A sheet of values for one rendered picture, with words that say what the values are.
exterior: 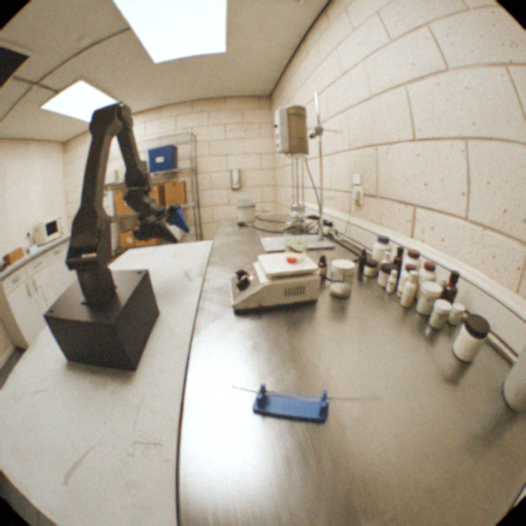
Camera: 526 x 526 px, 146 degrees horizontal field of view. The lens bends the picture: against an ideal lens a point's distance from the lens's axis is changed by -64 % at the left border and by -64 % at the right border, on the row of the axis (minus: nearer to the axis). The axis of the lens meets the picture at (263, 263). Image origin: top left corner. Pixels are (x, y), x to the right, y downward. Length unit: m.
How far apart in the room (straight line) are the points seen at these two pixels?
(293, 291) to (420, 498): 0.47
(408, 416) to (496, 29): 0.89
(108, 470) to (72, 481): 0.08
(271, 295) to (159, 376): 0.28
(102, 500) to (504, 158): 0.90
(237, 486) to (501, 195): 0.70
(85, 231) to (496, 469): 0.75
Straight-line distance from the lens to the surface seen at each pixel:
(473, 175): 0.65
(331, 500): 0.28
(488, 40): 0.77
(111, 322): 0.35
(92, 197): 0.42
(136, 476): 0.31
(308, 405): 0.31
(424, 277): 0.59
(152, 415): 0.34
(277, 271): 0.46
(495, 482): 0.42
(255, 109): 3.13
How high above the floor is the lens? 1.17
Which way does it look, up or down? 21 degrees down
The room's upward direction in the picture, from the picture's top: 2 degrees counter-clockwise
